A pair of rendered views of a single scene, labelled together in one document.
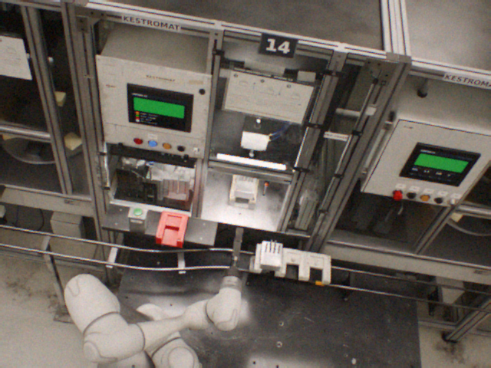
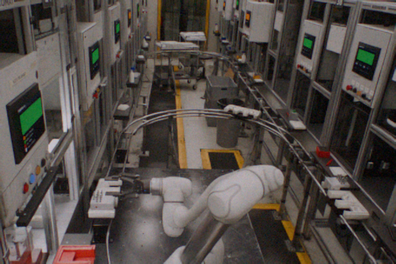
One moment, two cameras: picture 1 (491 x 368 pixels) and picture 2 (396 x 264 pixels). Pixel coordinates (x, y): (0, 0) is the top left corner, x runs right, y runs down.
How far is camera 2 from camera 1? 204 cm
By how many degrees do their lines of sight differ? 73
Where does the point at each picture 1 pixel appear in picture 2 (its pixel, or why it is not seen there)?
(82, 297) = (240, 181)
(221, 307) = (180, 182)
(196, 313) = (181, 207)
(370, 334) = not seen: hidden behind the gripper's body
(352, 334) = not seen: hidden behind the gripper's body
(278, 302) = (126, 223)
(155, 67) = (15, 65)
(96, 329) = (261, 172)
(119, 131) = (13, 192)
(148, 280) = not seen: outside the picture
